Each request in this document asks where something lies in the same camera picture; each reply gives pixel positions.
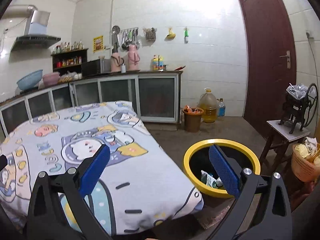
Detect green white milk powder bag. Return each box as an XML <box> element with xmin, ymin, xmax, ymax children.
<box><xmin>200</xmin><ymin>170</ymin><xmax>224</xmax><ymax>189</ymax></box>

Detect yellow rimmed black trash bin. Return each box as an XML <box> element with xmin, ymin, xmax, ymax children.
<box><xmin>183</xmin><ymin>139</ymin><xmax>261</xmax><ymax>198</ymax></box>

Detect kitchen counter cabinets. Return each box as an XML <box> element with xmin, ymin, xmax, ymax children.
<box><xmin>1</xmin><ymin>70</ymin><xmax>182</xmax><ymax>137</ymax></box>

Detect cartoon print tablecloth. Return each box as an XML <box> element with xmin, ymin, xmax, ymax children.
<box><xmin>1</xmin><ymin>101</ymin><xmax>204</xmax><ymax>236</ymax></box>

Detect small blue water bottle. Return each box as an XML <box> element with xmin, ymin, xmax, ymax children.
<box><xmin>217</xmin><ymin>98</ymin><xmax>226</xmax><ymax>118</ymax></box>

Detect brown waste bucket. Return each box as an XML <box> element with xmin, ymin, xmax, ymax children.
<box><xmin>183</xmin><ymin>105</ymin><xmax>204</xmax><ymax>133</ymax></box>

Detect small wooden stool table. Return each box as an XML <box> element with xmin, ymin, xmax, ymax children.
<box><xmin>259</xmin><ymin>120</ymin><xmax>310</xmax><ymax>174</ymax></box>

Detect large cooking oil jug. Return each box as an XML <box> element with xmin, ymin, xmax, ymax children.
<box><xmin>197</xmin><ymin>88</ymin><xmax>217</xmax><ymax>123</ymax></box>

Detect orange plastic basket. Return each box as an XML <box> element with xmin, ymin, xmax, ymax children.
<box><xmin>291</xmin><ymin>144</ymin><xmax>319</xmax><ymax>183</ymax></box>

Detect blue plastic basin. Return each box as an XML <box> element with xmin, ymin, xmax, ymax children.
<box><xmin>16</xmin><ymin>69</ymin><xmax>43</xmax><ymax>90</ymax></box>

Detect pink plastic basin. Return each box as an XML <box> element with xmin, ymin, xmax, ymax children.
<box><xmin>42</xmin><ymin>72</ymin><xmax>60</xmax><ymax>87</ymax></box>

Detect black hand crank machine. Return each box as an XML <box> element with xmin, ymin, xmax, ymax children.
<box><xmin>278</xmin><ymin>83</ymin><xmax>318</xmax><ymax>134</ymax></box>

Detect black microwave oven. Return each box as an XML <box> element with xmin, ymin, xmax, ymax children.
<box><xmin>81</xmin><ymin>59</ymin><xmax>111</xmax><ymax>77</ymax></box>

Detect dark red wooden door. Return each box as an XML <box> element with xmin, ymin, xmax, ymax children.
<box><xmin>239</xmin><ymin>0</ymin><xmax>297</xmax><ymax>138</ymax></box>

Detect black spice shelf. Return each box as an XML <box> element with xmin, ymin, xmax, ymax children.
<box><xmin>51</xmin><ymin>48</ymin><xmax>88</xmax><ymax>76</ymax></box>

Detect pink thermos left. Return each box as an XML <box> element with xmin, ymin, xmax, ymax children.
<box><xmin>110</xmin><ymin>48</ymin><xmax>124</xmax><ymax>72</ymax></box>

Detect pink thermos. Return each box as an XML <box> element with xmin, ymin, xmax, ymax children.
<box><xmin>110</xmin><ymin>48</ymin><xmax>124</xmax><ymax>72</ymax></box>
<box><xmin>127</xmin><ymin>44</ymin><xmax>140</xmax><ymax>71</ymax></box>

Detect range hood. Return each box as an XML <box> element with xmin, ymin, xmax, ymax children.
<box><xmin>11</xmin><ymin>10</ymin><xmax>61</xmax><ymax>52</ymax></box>

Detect yellow detergent bottles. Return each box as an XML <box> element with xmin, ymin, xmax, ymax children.
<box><xmin>151</xmin><ymin>55</ymin><xmax>165</xmax><ymax>71</ymax></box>

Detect pink thermos right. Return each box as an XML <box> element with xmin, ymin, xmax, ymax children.
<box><xmin>127</xmin><ymin>44</ymin><xmax>140</xmax><ymax>71</ymax></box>

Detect hanging utensil rack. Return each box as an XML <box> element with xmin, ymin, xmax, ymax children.
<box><xmin>120</xmin><ymin>28</ymin><xmax>140</xmax><ymax>51</ymax></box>

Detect chopstick holder basket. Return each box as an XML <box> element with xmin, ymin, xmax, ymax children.
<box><xmin>143</xmin><ymin>28</ymin><xmax>157</xmax><ymax>42</ymax></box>

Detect yellow wall poster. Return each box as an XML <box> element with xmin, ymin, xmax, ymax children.
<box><xmin>93</xmin><ymin>35</ymin><xmax>104</xmax><ymax>53</ymax></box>

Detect green wall brush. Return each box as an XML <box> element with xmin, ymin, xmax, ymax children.
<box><xmin>184</xmin><ymin>27</ymin><xmax>189</xmax><ymax>43</ymax></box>

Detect yellow wall scoop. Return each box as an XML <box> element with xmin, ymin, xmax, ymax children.
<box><xmin>165</xmin><ymin>28</ymin><xmax>176</xmax><ymax>41</ymax></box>

